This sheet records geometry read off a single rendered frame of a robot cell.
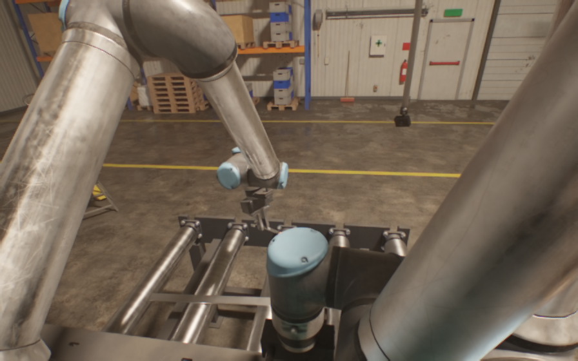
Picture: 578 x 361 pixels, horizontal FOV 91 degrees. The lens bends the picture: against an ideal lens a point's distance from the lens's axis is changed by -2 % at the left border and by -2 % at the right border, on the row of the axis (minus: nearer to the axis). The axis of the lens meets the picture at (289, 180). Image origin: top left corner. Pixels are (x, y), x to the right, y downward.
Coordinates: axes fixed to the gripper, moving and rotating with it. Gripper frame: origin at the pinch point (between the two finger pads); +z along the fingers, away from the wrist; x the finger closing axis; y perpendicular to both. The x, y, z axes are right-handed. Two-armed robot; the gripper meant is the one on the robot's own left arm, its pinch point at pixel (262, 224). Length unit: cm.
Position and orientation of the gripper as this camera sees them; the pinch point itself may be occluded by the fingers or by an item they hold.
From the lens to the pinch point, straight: 122.8
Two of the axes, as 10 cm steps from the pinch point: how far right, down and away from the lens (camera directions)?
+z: 1.9, 9.1, 3.7
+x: -6.9, 3.9, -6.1
